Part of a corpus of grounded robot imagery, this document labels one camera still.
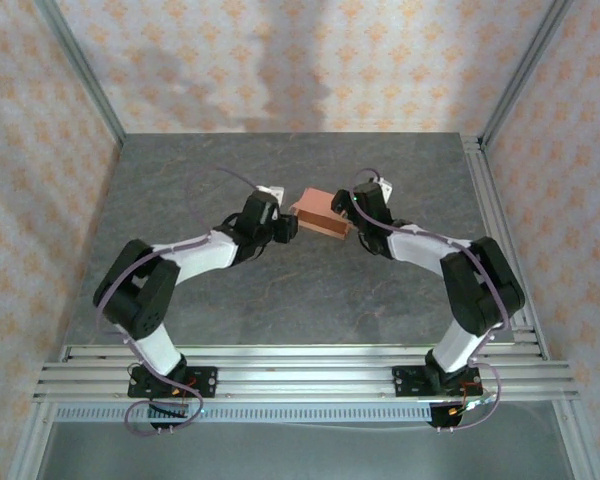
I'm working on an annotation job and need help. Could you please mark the aluminium mounting rail beam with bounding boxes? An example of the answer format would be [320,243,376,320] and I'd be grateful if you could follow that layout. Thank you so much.
[32,342,581,404]

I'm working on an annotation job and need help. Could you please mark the grey slotted cable duct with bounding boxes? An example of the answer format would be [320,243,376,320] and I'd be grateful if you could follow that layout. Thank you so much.
[49,403,431,424]

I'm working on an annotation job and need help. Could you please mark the aluminium frame post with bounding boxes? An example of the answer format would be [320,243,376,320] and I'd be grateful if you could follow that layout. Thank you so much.
[478,0,577,149]
[33,0,127,147]

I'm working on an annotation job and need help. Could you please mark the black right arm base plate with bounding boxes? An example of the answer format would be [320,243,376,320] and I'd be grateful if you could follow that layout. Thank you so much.
[391,364,483,400]

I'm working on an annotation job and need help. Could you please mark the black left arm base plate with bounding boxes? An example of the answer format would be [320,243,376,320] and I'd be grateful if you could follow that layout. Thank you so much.
[128,366,219,400]

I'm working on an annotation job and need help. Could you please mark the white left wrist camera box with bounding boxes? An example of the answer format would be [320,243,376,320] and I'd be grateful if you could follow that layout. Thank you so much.
[255,184,286,207]

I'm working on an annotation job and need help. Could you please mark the pink cardboard paper box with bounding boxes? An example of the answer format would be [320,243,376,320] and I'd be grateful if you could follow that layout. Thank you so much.
[289,187,354,242]

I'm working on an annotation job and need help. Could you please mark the aluminium side rail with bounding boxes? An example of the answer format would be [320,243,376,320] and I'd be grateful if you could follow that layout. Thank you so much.
[461,134,551,361]

